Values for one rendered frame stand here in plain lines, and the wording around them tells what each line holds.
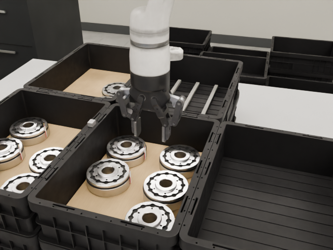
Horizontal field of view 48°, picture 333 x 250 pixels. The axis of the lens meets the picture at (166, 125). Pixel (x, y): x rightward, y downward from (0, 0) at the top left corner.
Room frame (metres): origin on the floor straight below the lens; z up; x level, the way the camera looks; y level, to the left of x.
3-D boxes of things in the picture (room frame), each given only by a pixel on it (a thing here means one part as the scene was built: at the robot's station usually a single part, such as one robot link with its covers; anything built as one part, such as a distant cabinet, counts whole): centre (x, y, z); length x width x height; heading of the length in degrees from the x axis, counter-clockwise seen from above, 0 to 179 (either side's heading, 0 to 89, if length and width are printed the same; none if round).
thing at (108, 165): (0.68, 0.14, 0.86); 0.05 x 0.05 x 0.01
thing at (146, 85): (0.64, 0.03, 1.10); 0.08 x 0.08 x 0.09
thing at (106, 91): (1.11, 0.16, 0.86); 0.10 x 0.10 x 0.01
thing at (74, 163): (0.66, 0.07, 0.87); 0.40 x 0.30 x 0.11; 162
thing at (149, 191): (0.63, 0.00, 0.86); 0.10 x 0.10 x 0.01
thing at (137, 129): (0.65, 0.06, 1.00); 0.02 x 0.01 x 0.04; 162
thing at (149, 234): (0.66, 0.07, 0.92); 0.40 x 0.30 x 0.02; 162
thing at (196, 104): (1.04, -0.06, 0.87); 0.40 x 0.30 x 0.11; 162
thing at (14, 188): (0.62, 0.32, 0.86); 0.05 x 0.05 x 0.01
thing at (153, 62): (0.66, 0.02, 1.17); 0.11 x 0.09 x 0.06; 162
